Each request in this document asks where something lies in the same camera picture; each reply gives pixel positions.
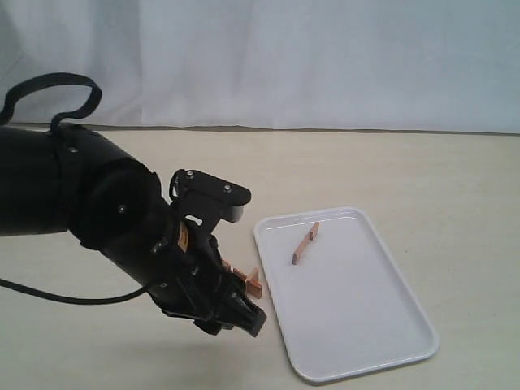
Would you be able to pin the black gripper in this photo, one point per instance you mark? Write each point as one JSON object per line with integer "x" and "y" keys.
{"x": 210, "y": 293}

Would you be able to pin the wooden notched bar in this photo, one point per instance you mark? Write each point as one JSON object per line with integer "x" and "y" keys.
{"x": 309, "y": 237}
{"x": 252, "y": 280}
{"x": 242, "y": 276}

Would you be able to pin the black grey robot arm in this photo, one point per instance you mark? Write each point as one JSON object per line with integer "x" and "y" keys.
{"x": 80, "y": 182}

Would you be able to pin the white plastic tray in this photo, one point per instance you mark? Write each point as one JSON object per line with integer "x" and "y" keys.
{"x": 345, "y": 309}

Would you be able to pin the white backdrop cloth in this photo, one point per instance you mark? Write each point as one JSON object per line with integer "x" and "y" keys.
{"x": 395, "y": 65}

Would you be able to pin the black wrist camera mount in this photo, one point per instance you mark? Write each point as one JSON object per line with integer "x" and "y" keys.
{"x": 207, "y": 197}

